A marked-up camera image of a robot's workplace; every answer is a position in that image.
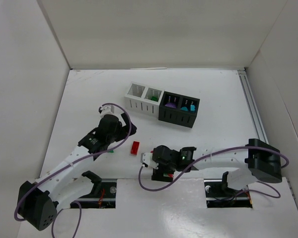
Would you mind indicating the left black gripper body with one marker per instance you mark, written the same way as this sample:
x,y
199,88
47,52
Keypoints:
x,y
125,123

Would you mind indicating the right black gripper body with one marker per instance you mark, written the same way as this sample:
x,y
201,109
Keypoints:
x,y
159,175

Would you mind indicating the red rectangular lego brick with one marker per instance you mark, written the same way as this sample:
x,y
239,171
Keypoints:
x,y
135,148

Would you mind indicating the purple oval lego piece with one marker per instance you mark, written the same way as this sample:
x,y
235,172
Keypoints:
x,y
171,105

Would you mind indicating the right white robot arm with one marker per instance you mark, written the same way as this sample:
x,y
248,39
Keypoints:
x,y
255,161

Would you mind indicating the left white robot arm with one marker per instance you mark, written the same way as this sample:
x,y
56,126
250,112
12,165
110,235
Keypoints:
x,y
39,202

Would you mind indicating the white double container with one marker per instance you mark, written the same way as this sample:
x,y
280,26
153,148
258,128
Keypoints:
x,y
138,99

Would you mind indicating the black double container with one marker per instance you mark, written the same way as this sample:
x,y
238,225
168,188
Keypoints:
x,y
177,116

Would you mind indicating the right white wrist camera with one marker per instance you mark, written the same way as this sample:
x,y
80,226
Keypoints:
x,y
147,160

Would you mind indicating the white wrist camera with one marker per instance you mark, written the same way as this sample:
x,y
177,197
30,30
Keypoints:
x,y
147,160
106,110

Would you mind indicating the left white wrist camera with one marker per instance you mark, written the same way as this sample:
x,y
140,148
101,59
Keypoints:
x,y
106,110

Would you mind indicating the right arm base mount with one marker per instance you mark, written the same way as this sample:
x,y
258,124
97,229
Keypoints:
x,y
220,196

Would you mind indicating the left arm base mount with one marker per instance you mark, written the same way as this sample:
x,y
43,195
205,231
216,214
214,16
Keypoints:
x,y
102,194

